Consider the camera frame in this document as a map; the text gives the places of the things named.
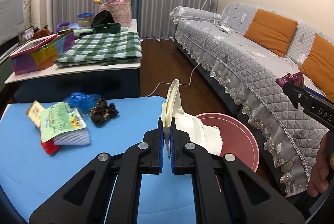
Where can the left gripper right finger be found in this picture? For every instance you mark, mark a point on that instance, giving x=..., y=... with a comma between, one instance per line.
x=225, y=189

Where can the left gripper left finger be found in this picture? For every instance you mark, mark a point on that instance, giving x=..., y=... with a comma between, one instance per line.
x=107, y=189

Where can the white foam mesh sleeve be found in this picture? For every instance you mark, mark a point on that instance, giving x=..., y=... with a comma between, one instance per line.
x=77, y=137

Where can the cream white paper bag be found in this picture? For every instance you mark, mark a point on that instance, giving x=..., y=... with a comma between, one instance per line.
x=206, y=136

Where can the red plastic bag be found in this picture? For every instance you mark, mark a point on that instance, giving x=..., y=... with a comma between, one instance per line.
x=50, y=147

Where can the black gold wrapper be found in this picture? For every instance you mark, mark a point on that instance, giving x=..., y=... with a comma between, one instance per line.
x=100, y=113

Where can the green printed packet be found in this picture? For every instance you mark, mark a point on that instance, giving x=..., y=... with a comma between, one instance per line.
x=58, y=119

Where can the blue plastic bag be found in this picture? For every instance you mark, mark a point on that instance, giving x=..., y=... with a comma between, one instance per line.
x=83, y=102

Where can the beige snack wrapper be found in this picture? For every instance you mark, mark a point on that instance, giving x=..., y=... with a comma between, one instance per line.
x=34, y=112

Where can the magenta patterned wrapper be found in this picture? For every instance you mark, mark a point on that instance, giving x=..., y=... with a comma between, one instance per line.
x=296, y=79

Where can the pink trash bucket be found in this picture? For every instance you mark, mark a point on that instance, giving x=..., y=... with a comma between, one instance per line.
x=237, y=138

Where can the person's right hand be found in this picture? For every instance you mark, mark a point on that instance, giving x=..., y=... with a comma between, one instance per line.
x=318, y=182

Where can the grey covered sofa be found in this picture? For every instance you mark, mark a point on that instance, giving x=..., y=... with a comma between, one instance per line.
x=247, y=73

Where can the orange cushion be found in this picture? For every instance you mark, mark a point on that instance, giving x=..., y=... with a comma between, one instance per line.
x=318, y=66
x=272, y=31

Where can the blue foam mat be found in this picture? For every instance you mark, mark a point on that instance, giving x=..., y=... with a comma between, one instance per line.
x=29, y=175

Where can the white dark coffee table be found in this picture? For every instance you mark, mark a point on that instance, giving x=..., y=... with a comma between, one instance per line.
x=55, y=84

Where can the green checked cloth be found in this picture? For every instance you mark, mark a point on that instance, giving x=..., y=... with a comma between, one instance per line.
x=103, y=49

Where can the colourful storage box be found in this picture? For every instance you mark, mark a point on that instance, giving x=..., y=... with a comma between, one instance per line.
x=40, y=54

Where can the tv cabinet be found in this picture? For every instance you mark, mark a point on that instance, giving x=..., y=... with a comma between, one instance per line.
x=6, y=68

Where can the dark green tray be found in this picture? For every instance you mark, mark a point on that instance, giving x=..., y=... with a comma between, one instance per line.
x=109, y=28

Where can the stacked coloured bowls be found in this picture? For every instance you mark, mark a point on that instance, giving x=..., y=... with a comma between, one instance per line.
x=85, y=19

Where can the brown plush toy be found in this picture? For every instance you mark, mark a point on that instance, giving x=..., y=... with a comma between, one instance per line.
x=39, y=33

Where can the black hat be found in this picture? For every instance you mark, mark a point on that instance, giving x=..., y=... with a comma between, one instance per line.
x=103, y=17

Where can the pink woven basket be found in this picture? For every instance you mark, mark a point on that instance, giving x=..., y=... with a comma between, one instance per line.
x=121, y=10

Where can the grey covered television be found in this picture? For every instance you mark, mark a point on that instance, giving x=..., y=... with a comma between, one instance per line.
x=11, y=19

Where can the small photo frame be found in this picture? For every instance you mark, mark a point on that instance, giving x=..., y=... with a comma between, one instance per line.
x=28, y=33

